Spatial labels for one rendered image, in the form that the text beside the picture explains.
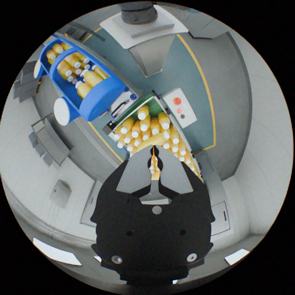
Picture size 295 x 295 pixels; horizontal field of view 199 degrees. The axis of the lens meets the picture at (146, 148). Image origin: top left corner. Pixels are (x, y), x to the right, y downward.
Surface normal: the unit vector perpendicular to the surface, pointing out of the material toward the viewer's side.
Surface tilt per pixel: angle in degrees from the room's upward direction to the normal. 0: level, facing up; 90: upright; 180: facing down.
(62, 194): 90
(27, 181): 90
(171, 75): 0
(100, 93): 31
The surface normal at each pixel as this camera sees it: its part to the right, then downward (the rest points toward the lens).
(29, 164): 0.88, -0.33
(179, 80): -0.07, 0.63
